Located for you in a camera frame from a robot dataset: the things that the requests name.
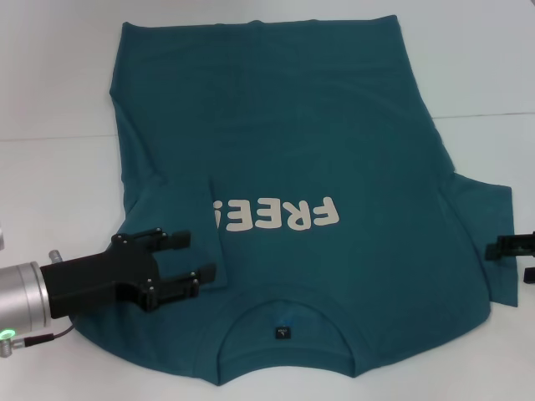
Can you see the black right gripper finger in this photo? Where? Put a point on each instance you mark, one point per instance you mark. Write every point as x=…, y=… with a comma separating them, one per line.
x=530, y=275
x=510, y=246

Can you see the teal blue FREE t-shirt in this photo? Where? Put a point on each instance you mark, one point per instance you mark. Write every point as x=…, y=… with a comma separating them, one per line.
x=292, y=125

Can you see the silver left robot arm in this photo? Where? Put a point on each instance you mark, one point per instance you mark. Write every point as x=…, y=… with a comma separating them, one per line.
x=23, y=296

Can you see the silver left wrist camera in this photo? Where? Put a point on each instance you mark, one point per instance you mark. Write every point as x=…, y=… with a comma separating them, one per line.
x=1, y=240

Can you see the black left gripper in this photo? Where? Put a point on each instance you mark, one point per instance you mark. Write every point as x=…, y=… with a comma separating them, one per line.
x=92, y=275

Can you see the small silver wrist plug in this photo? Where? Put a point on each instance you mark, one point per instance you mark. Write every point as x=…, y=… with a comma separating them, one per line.
x=54, y=256

